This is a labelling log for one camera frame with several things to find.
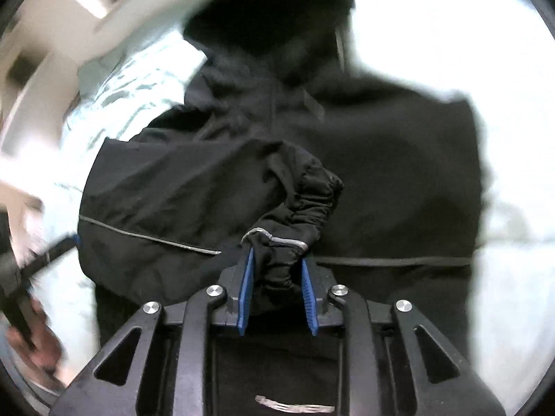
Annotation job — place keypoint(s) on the person's left hand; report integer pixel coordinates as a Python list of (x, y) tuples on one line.
[(41, 346)]

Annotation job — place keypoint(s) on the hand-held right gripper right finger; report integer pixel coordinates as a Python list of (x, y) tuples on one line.
[(310, 297)]

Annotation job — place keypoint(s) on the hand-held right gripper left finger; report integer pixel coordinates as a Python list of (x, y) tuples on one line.
[(246, 288)]

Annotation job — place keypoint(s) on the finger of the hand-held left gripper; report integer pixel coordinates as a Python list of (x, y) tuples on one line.
[(56, 251)]

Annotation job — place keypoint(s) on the pale blue duvet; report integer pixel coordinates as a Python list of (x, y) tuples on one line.
[(433, 30)]

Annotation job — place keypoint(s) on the black jacket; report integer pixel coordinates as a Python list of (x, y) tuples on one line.
[(368, 160)]

